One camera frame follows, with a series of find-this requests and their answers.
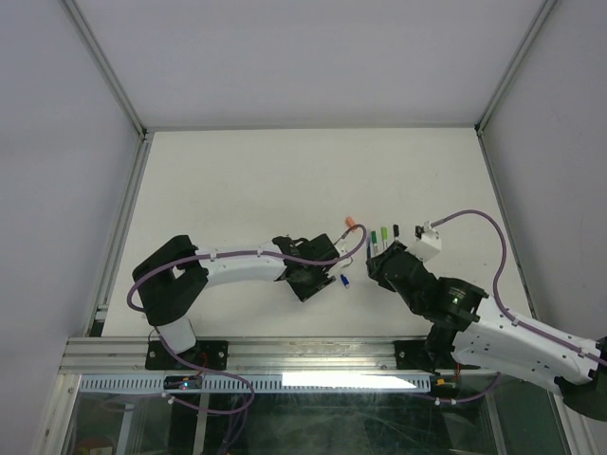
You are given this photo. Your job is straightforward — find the blue pen cap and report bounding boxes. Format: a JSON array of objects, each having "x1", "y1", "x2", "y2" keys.
[{"x1": 340, "y1": 274, "x2": 350, "y2": 289}]

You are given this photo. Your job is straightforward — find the white pen light green end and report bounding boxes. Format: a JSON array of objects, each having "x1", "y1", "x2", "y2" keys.
[{"x1": 380, "y1": 227, "x2": 389, "y2": 250}]

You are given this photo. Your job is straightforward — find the white pen dark green end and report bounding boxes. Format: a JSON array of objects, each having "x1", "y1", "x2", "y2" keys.
[{"x1": 371, "y1": 230, "x2": 379, "y2": 256}]

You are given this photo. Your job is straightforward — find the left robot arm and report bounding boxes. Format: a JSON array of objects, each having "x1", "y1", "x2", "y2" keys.
[{"x1": 132, "y1": 233, "x2": 345, "y2": 369}]

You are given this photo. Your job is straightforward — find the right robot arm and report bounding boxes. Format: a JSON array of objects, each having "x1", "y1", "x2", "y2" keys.
[{"x1": 366, "y1": 243, "x2": 606, "y2": 421}]

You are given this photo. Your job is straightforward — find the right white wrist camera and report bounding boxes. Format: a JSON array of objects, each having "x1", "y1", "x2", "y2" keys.
[{"x1": 410, "y1": 222, "x2": 442, "y2": 262}]

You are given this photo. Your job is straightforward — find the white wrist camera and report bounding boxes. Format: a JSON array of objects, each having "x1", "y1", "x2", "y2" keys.
[
  {"x1": 410, "y1": 222, "x2": 442, "y2": 262},
  {"x1": 334, "y1": 239, "x2": 354, "y2": 268}
]

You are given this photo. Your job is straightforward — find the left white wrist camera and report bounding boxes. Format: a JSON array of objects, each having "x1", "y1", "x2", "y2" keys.
[{"x1": 334, "y1": 239, "x2": 354, "y2": 268}]

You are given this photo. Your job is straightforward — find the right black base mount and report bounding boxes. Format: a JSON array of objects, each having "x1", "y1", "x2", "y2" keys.
[{"x1": 393, "y1": 338, "x2": 442, "y2": 373}]

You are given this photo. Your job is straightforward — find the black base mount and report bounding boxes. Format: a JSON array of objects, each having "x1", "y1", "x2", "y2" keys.
[
  {"x1": 145, "y1": 340, "x2": 230, "y2": 371},
  {"x1": 393, "y1": 338, "x2": 442, "y2": 373}
]

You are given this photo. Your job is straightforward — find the aluminium mounting rail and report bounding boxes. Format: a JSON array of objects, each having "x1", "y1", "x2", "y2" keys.
[{"x1": 59, "y1": 335, "x2": 570, "y2": 375}]

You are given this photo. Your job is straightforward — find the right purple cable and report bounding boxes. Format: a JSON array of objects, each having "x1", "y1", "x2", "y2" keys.
[{"x1": 429, "y1": 209, "x2": 607, "y2": 369}]

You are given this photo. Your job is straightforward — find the purple cable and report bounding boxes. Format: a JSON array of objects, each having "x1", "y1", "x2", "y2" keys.
[
  {"x1": 127, "y1": 223, "x2": 370, "y2": 380},
  {"x1": 429, "y1": 209, "x2": 607, "y2": 369}
]

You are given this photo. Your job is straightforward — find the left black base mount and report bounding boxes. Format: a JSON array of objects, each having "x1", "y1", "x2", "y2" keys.
[{"x1": 145, "y1": 340, "x2": 230, "y2": 371}]

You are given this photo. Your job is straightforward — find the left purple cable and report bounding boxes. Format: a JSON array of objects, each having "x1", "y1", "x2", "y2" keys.
[{"x1": 127, "y1": 223, "x2": 370, "y2": 380}]

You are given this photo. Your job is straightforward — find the white slotted cable duct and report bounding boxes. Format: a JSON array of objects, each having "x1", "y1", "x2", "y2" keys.
[{"x1": 80, "y1": 372, "x2": 431, "y2": 394}]

